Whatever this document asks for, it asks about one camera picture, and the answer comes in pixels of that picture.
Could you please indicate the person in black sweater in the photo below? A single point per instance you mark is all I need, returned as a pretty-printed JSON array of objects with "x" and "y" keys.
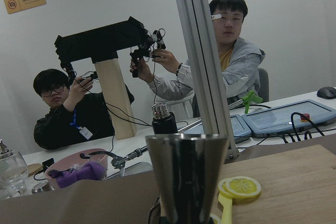
[{"x": 76, "y": 115}]

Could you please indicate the steel double jigger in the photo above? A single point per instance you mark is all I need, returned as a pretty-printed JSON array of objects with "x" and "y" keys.
[{"x": 186, "y": 168}]

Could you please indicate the aluminium frame post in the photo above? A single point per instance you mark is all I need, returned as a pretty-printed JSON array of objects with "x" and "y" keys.
[{"x": 200, "y": 41}]

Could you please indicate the blue teach pendant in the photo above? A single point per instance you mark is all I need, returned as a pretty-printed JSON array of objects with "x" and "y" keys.
[{"x": 287, "y": 118}]

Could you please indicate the wine glass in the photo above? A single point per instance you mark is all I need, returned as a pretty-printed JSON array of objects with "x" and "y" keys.
[{"x": 14, "y": 172}]

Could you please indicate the black computer mouse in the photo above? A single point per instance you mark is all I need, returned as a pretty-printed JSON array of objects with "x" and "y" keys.
[{"x": 327, "y": 92}]

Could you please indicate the green clamp tool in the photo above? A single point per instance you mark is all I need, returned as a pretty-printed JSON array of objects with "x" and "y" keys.
[{"x": 246, "y": 101}]

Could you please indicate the lemon slice at knife blade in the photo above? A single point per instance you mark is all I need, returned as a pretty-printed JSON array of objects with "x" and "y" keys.
[{"x": 239, "y": 187}]

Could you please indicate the yellow no photo sign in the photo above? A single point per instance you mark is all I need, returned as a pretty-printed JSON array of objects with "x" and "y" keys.
[{"x": 14, "y": 6}]

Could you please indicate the black thermos bottle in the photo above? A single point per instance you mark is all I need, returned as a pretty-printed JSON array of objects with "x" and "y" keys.
[{"x": 163, "y": 119}]

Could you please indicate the purple cloth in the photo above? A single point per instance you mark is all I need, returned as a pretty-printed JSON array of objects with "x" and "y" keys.
[{"x": 90, "y": 170}]

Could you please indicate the black teleoperation rig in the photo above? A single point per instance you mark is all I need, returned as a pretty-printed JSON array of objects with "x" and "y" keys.
[{"x": 101, "y": 46}]

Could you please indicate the pink bowl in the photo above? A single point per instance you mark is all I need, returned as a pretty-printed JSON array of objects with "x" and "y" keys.
[{"x": 76, "y": 161}]

